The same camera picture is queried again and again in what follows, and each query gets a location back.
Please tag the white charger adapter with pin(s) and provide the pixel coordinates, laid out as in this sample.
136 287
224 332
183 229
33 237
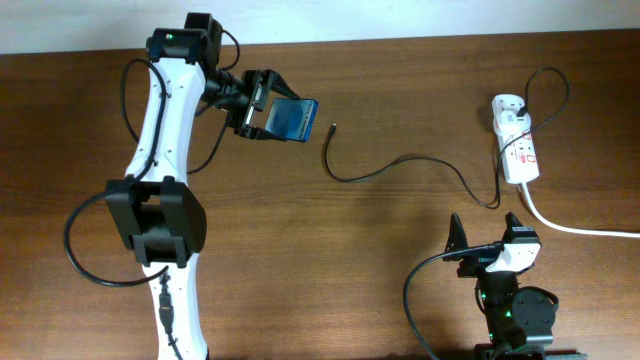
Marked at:
508 123

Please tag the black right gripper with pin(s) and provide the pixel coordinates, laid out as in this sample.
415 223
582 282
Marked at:
477 261

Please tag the white power strip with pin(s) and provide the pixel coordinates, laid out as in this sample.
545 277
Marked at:
519 160

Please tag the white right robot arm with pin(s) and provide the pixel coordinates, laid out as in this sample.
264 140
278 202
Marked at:
519 319

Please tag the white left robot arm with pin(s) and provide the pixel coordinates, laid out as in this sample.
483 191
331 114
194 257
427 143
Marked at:
157 216

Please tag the blue Galaxy smartphone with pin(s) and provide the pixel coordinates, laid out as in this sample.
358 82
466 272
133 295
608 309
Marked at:
292 119

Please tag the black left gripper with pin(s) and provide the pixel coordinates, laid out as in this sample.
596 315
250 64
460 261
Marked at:
261 81

